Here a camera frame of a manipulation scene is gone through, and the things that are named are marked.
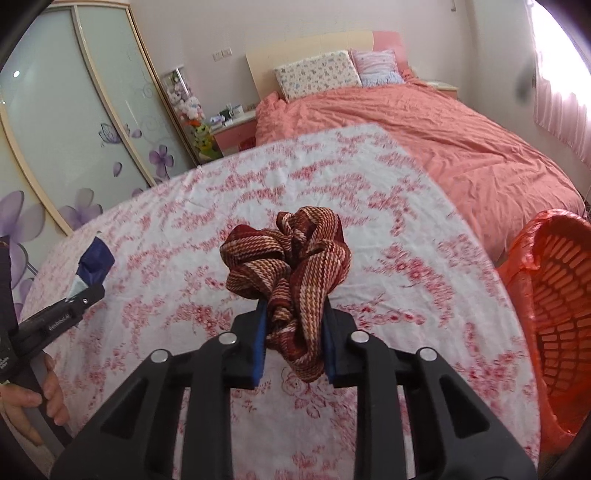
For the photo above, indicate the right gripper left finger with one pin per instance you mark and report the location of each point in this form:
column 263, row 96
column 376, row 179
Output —
column 246, row 361

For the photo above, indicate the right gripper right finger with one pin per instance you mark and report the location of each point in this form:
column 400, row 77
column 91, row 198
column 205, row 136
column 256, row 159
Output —
column 342, row 366

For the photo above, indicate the red striped scrunchie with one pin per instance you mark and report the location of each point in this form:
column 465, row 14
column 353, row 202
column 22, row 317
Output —
column 293, row 267

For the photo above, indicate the navy white wrapper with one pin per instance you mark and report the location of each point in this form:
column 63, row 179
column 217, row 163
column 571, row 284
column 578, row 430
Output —
column 93, row 267

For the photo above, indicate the left hand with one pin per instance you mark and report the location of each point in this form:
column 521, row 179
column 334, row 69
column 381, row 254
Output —
column 16, row 398

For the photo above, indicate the pink floral tablecloth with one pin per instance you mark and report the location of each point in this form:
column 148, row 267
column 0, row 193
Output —
column 345, row 215

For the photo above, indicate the pink nightstand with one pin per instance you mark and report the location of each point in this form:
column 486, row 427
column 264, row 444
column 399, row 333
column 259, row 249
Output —
column 239, row 135

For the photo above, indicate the orange plastic basket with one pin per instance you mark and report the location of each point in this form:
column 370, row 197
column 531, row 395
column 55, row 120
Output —
column 547, row 277

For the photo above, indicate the salmon bed cover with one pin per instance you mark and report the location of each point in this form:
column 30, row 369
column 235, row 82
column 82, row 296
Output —
column 497, row 180

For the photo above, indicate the floral wardrobe doors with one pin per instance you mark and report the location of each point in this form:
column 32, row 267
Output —
column 84, row 127

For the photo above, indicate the stuffed toys column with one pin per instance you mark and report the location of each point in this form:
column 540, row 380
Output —
column 190, row 115

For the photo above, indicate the floral pillow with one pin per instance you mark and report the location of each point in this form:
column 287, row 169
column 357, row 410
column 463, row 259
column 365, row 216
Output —
column 318, row 74

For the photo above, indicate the pink striped pillow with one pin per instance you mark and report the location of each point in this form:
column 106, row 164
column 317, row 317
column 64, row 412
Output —
column 377, row 68

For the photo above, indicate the beige pink headboard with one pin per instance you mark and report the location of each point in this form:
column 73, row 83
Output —
column 263, row 60

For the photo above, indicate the pink curtain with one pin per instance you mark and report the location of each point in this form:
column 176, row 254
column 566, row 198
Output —
column 563, row 83

